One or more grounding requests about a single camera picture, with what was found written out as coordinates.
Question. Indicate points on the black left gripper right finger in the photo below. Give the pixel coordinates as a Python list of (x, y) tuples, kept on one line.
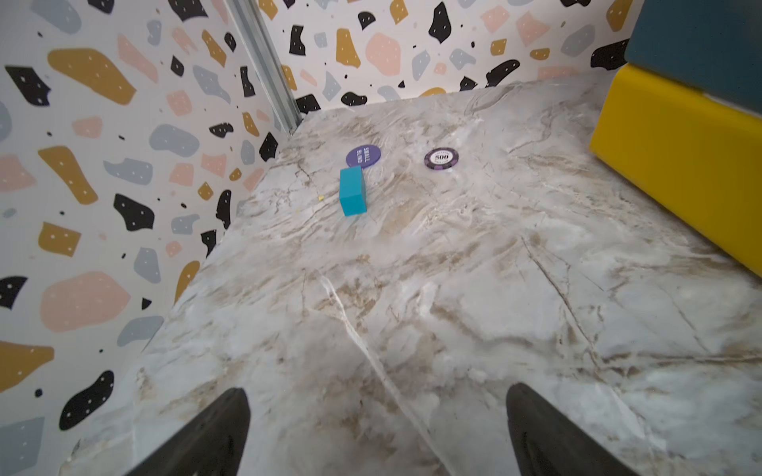
[(546, 442)]

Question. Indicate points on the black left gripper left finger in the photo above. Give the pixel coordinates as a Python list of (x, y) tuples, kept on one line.
[(211, 444)]

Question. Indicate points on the teal drawer cabinet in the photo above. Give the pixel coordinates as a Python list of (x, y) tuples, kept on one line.
[(682, 118)]

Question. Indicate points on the teal rectangular block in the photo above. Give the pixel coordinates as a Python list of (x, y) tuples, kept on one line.
[(352, 191)]

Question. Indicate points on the dark poker chip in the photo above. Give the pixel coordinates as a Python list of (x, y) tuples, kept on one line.
[(440, 159)]

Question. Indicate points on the purple small blind disc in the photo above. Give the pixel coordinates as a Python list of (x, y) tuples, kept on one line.
[(364, 156)]

